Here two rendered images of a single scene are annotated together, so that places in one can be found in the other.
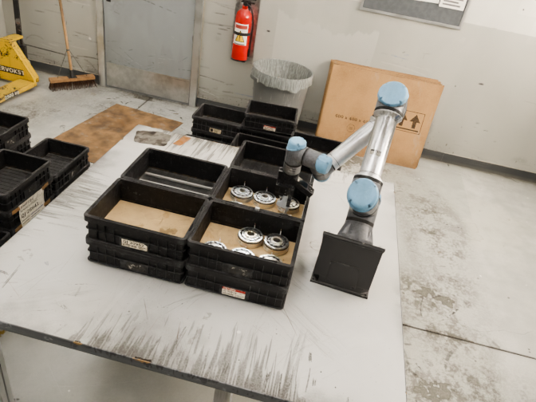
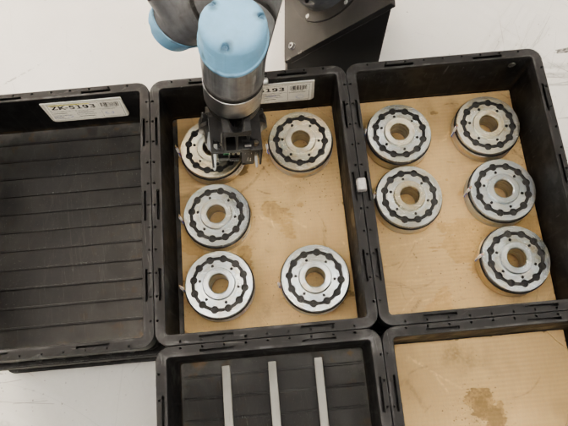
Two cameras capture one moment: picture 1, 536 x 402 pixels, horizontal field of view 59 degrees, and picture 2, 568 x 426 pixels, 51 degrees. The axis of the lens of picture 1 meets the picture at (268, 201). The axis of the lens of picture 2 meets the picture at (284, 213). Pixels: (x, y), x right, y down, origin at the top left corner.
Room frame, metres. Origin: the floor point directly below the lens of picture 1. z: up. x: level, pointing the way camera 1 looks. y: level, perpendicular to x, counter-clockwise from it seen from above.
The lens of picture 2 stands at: (1.75, 0.31, 1.74)
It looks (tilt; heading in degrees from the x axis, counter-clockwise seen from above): 72 degrees down; 263
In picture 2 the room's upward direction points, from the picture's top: 4 degrees counter-clockwise
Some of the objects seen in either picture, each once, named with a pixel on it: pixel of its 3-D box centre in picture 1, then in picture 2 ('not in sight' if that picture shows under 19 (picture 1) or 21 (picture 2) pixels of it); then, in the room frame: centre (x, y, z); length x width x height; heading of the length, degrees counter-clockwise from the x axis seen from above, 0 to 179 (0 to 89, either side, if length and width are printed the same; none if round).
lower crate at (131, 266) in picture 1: (148, 240); not in sight; (1.49, 0.45, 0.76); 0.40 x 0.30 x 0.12; 85
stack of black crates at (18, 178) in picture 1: (9, 205); not in sight; (2.03, 1.39, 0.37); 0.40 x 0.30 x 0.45; 174
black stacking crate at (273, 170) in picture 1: (274, 171); (62, 226); (2.05, -0.01, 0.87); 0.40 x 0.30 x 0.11; 85
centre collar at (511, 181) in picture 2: not in sight; (503, 188); (1.38, 0.06, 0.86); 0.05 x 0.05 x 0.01
